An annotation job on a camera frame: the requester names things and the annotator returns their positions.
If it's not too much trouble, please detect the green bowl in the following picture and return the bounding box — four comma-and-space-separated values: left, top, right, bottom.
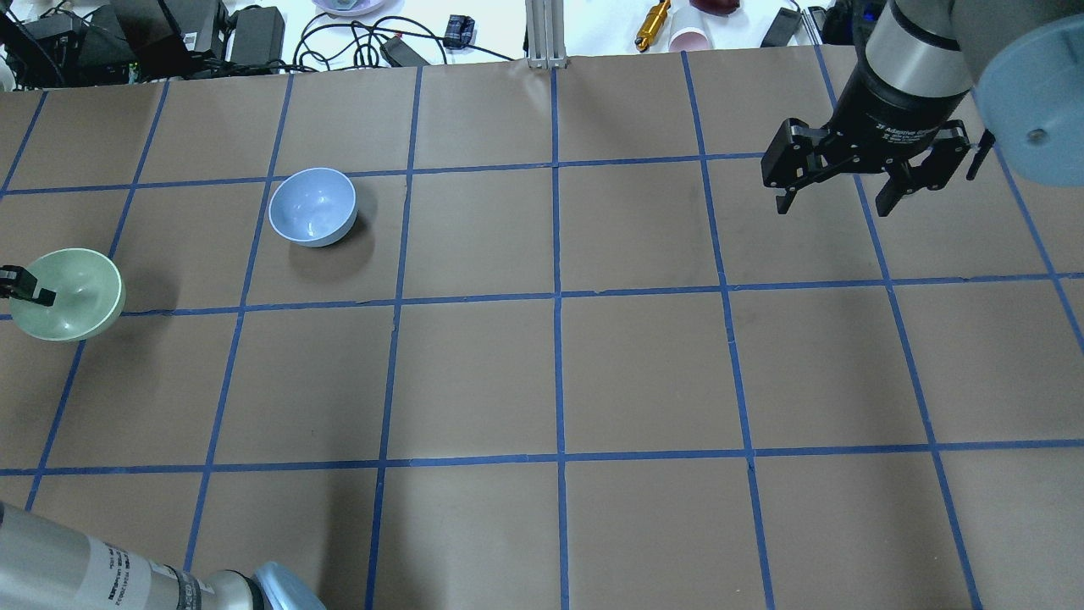
10, 247, 125, 342

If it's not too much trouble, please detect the gold cylindrical tool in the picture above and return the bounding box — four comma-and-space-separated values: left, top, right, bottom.
633, 0, 672, 53

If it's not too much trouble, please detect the purple plate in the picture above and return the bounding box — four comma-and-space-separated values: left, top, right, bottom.
311, 0, 398, 17

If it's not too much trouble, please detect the black power adapter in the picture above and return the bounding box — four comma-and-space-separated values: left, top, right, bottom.
228, 5, 285, 66

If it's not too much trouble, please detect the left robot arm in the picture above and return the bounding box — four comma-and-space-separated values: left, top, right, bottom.
1, 248, 323, 609

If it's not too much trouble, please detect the aluminium frame post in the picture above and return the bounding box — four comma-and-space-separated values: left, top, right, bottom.
525, 0, 568, 70

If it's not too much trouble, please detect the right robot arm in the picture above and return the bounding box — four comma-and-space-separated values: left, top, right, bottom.
761, 1, 1083, 217

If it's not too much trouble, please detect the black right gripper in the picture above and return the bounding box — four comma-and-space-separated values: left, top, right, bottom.
761, 59, 971, 219

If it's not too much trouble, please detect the blue bowl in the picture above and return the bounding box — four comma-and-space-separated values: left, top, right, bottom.
268, 169, 359, 248

